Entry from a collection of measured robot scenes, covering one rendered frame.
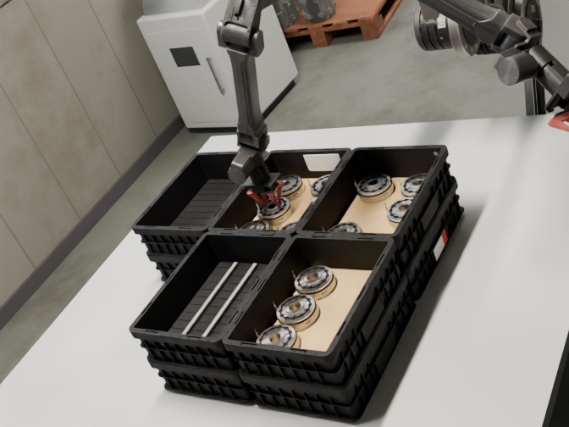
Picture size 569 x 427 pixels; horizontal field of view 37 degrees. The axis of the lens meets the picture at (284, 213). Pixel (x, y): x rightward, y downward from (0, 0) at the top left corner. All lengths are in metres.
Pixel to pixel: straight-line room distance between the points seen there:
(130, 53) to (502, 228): 3.18
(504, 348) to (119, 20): 3.56
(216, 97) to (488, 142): 2.44
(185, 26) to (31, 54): 0.83
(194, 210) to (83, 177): 2.09
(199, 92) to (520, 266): 3.05
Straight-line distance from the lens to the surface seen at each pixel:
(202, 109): 5.04
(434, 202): 2.31
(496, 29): 1.87
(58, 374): 2.63
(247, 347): 1.96
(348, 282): 2.17
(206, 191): 2.82
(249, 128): 2.32
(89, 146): 4.82
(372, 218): 2.36
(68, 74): 4.76
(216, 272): 2.42
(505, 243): 2.35
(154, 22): 4.89
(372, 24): 5.51
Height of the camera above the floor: 2.15
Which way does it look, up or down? 31 degrees down
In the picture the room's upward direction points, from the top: 23 degrees counter-clockwise
